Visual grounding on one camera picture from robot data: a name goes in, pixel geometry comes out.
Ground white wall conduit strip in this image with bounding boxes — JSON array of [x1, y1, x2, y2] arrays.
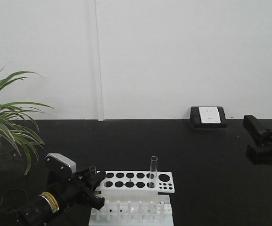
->
[[94, 0, 105, 121]]

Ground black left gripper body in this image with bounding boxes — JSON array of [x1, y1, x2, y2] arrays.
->
[[39, 174, 91, 213]]

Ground green spider plant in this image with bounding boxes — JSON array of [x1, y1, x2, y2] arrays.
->
[[0, 70, 52, 175]]

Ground white test tube rack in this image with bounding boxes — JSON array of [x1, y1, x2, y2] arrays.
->
[[89, 171, 175, 226]]

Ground white wall socket plate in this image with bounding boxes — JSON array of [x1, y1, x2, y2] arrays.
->
[[198, 106, 221, 124]]

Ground short clear test tube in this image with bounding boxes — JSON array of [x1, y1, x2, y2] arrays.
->
[[89, 166, 97, 176]]

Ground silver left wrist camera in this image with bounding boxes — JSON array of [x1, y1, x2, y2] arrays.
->
[[45, 153, 76, 179]]

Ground black socket base box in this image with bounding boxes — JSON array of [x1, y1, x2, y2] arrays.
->
[[190, 106, 227, 129]]

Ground tall clear test tube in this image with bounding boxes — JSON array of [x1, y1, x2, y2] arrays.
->
[[148, 156, 158, 188]]

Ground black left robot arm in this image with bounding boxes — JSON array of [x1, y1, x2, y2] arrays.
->
[[0, 168, 107, 226]]

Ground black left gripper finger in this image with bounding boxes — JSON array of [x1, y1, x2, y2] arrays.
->
[[80, 168, 106, 192], [79, 188, 105, 210]]

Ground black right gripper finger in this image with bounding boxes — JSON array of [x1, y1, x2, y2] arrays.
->
[[242, 115, 272, 141], [246, 144, 272, 166]]

